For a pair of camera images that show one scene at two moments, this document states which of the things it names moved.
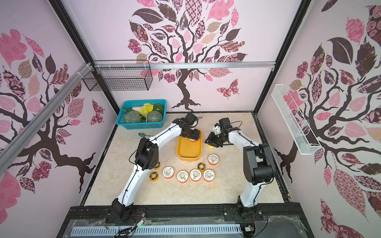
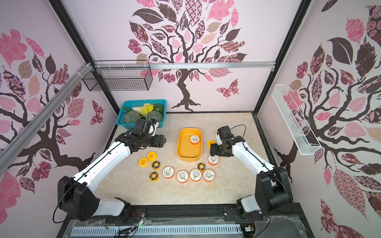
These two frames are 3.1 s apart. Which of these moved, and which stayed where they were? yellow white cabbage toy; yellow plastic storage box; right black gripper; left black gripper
Moved: right black gripper; left black gripper
Stayed: yellow white cabbage toy; yellow plastic storage box
